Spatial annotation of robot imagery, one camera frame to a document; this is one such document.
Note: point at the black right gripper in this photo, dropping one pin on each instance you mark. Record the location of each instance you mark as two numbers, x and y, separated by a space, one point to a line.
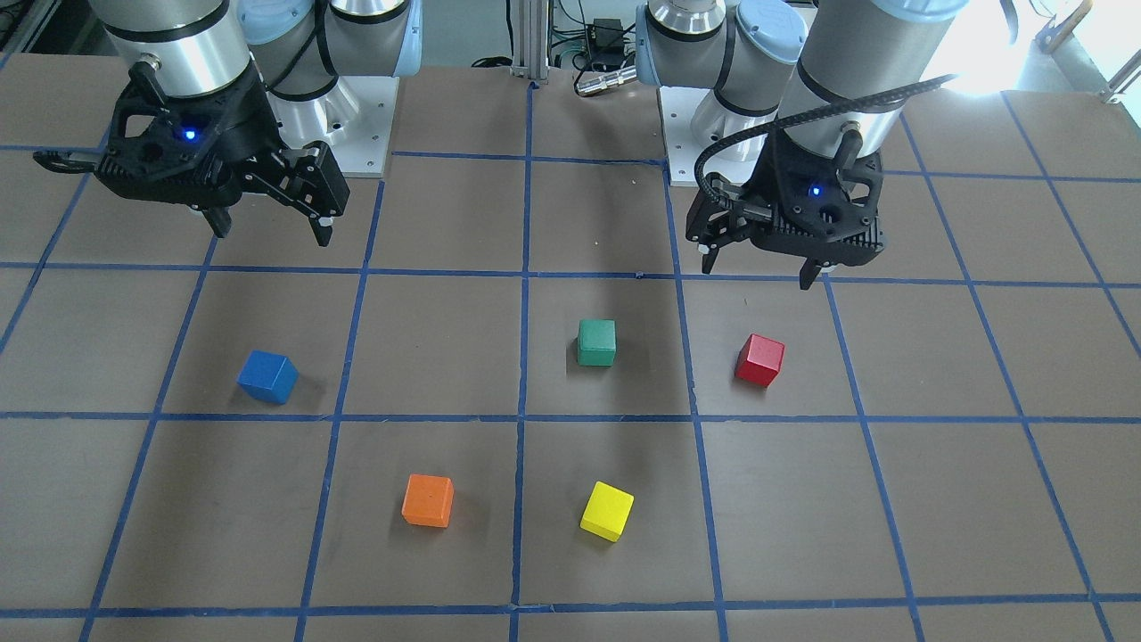
252 127

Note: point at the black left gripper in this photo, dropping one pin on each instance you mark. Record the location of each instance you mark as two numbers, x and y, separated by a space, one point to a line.
724 212

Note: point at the red wooden block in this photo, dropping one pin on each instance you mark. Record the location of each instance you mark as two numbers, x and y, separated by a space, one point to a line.
760 360

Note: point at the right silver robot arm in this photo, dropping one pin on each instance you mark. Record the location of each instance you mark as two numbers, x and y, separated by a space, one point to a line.
300 48

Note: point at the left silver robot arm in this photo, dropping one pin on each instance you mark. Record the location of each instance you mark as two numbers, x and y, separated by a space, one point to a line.
794 116

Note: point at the blue wooden block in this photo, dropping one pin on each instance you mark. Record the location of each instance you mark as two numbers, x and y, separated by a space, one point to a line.
269 377

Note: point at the green wooden block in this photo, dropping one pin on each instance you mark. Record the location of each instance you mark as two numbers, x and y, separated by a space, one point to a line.
596 344

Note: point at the yellow wooden block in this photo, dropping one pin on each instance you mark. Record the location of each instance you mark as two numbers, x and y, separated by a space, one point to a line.
607 511

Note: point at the orange wooden block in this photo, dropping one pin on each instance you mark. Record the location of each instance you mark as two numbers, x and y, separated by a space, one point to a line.
428 500

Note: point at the silver metal connector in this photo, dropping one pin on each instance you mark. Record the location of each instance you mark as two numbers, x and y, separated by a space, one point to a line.
590 87

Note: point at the black power adapter box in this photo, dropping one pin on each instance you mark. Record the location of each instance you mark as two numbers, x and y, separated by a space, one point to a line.
605 39

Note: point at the aluminium frame post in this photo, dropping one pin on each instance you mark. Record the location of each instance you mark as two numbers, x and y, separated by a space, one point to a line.
530 39

